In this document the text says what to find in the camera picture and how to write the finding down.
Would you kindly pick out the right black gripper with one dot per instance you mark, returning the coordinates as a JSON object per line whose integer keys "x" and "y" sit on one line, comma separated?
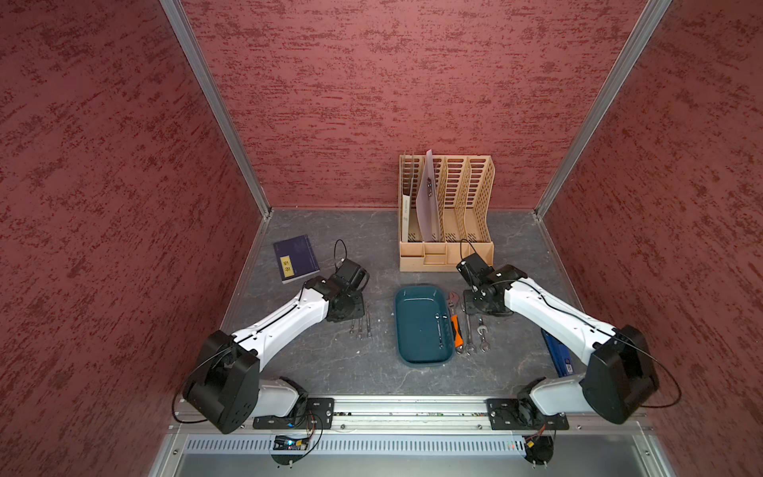
{"x": 469, "y": 306}

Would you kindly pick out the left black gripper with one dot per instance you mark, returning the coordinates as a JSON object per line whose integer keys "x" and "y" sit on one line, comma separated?
{"x": 357, "y": 312}

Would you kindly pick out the orange handled adjustable wrench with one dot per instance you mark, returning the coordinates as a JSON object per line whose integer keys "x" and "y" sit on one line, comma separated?
{"x": 452, "y": 301}

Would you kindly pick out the teal plastic storage tray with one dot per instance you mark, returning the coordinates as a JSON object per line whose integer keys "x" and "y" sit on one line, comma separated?
{"x": 414, "y": 308}

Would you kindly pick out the small silver combination wrench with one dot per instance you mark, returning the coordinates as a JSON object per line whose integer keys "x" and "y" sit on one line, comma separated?
{"x": 368, "y": 324}

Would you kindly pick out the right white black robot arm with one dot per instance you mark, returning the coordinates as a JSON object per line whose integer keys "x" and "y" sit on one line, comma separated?
{"x": 619, "y": 375}

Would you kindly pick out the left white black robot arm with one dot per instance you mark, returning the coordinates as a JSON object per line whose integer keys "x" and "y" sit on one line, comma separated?
{"x": 225, "y": 386}

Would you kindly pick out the blue flat box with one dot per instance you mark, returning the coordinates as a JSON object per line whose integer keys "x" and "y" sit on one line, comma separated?
{"x": 560, "y": 355}

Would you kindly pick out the dark purple notebook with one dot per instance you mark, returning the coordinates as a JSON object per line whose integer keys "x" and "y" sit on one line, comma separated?
{"x": 296, "y": 258}

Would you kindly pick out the purple folder in organizer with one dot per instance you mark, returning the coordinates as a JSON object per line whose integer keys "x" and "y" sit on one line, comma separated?
{"x": 426, "y": 201}

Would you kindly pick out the beige folder in organizer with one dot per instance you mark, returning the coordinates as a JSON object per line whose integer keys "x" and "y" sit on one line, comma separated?
{"x": 405, "y": 217}

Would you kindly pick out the wooden desk file organizer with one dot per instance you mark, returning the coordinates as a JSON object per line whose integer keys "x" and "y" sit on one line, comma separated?
{"x": 464, "y": 189}

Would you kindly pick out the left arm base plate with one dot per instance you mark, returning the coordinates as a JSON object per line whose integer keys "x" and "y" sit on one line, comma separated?
{"x": 306, "y": 413}

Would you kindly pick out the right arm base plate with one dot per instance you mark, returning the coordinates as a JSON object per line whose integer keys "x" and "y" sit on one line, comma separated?
{"x": 506, "y": 414}

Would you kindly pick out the aluminium front rail frame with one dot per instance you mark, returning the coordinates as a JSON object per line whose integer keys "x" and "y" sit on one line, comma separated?
{"x": 413, "y": 436}

